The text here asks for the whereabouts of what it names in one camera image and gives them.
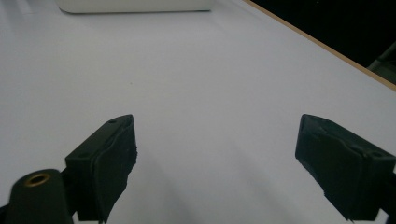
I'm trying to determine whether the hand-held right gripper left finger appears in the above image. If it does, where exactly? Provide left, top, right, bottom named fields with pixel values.
left=64, top=114, right=138, bottom=224

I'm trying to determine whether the white plastic bin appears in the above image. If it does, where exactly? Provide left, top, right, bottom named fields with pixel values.
left=55, top=0, right=217, bottom=15

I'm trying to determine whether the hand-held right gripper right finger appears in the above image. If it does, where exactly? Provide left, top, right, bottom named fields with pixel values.
left=294, top=113, right=396, bottom=222

